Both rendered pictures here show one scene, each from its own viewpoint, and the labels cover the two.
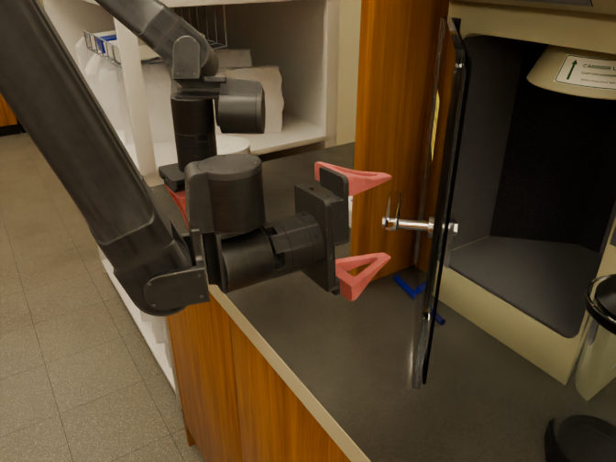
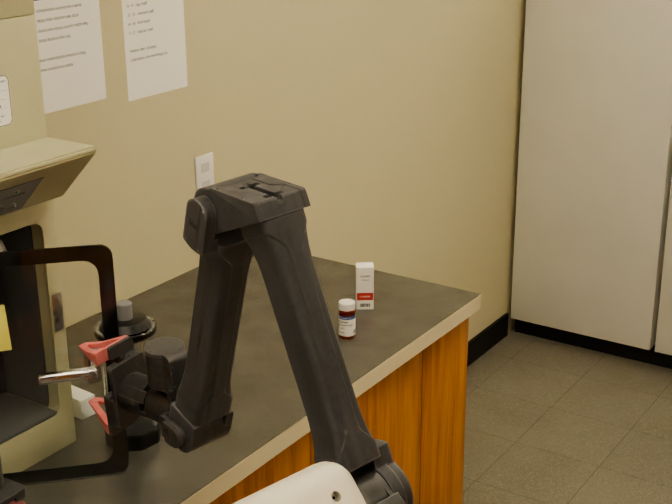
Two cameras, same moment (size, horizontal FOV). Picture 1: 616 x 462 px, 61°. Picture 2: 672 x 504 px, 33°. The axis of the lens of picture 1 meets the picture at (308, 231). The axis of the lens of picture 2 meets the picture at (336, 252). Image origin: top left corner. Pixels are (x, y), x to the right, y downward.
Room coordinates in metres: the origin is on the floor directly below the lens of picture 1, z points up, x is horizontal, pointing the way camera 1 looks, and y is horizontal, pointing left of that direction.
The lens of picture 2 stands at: (0.79, 1.50, 1.96)
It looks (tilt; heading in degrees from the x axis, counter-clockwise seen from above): 20 degrees down; 247
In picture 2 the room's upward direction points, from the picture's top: straight up
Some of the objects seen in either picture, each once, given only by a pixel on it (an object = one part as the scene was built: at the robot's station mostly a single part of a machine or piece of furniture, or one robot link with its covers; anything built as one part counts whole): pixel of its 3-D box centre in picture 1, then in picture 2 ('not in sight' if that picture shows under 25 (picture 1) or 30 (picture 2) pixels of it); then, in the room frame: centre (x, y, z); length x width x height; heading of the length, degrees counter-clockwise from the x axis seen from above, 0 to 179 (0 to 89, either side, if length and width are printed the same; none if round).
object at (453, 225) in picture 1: (445, 241); not in sight; (0.50, -0.15, 1.18); 0.02 x 0.02 x 0.06; 79
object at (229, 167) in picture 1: (201, 225); (178, 390); (0.43, 0.10, 1.24); 0.12 x 0.09 x 0.11; 107
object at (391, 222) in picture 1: (407, 212); (69, 370); (0.54, -0.12, 1.20); 0.10 x 0.05 x 0.03; 169
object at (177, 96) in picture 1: (197, 113); not in sight; (0.71, 0.15, 1.27); 0.07 x 0.06 x 0.07; 88
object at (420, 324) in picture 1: (432, 194); (22, 372); (0.61, -0.16, 1.19); 0.30 x 0.01 x 0.40; 169
